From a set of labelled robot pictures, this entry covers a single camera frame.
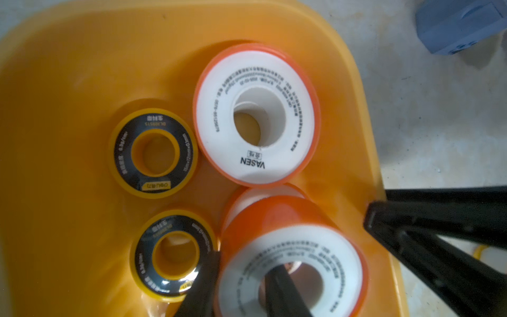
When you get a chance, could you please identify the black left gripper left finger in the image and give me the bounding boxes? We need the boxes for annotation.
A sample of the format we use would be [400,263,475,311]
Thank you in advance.
[174,251,221,317]

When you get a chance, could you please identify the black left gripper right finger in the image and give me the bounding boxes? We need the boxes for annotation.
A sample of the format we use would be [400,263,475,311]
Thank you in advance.
[265,265,312,317]

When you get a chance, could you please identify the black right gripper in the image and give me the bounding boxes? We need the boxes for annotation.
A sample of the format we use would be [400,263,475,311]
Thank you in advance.
[364,187,506,316]

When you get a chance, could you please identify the black yellow sealing tape roll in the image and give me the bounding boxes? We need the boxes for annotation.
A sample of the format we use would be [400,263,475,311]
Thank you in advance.
[108,108,199,199]
[129,209,219,303]

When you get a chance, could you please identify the orange white sealing tape roll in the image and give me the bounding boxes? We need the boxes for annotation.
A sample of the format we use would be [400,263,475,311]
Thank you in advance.
[220,184,310,232]
[215,195,367,316]
[193,43,321,188]

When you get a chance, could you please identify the yellow plastic storage box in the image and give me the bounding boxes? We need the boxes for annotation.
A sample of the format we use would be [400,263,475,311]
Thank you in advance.
[1,1,409,316]

